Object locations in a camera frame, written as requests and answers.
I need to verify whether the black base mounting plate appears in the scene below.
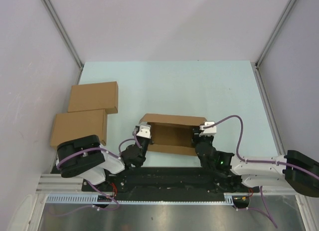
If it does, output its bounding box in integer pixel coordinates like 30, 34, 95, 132
96, 167, 249, 194

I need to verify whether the folded cardboard box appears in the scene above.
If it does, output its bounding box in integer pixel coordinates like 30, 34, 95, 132
50, 109, 107, 149
67, 81, 119, 114

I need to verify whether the lower folded cardboard box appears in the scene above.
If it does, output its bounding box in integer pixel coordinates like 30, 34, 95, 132
50, 109, 107, 149

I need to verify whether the upper folded cardboard box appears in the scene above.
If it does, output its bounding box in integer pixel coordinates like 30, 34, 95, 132
67, 81, 119, 114

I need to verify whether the front aluminium frame rail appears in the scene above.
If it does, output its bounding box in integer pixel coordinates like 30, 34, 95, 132
36, 174, 297, 195

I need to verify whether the right aluminium frame post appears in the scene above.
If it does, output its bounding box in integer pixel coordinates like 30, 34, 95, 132
255, 0, 298, 68

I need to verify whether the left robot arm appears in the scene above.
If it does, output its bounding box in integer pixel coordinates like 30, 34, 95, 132
56, 135, 151, 191

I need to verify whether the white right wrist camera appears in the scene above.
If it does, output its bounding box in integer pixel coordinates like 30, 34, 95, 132
199, 121, 217, 137

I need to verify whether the left aluminium frame post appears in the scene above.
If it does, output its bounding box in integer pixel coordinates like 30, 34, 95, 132
41, 0, 84, 71

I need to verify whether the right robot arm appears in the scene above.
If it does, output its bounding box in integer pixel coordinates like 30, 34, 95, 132
191, 132, 319, 198

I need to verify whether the right aluminium side rail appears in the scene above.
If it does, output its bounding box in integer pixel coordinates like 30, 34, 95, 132
251, 62, 287, 155

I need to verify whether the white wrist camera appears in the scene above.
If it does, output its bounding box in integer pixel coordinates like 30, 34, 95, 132
199, 121, 217, 137
133, 124, 152, 139

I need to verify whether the grey slotted cable duct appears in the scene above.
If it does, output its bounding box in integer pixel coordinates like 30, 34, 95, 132
46, 193, 250, 205

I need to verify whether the aluminium frame post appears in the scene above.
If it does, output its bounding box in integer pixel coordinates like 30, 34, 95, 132
255, 0, 298, 68
41, 0, 84, 71

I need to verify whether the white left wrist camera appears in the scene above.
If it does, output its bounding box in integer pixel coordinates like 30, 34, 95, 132
133, 124, 152, 139

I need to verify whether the brown cardboard box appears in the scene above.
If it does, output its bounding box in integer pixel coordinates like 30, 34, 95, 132
140, 113, 207, 156

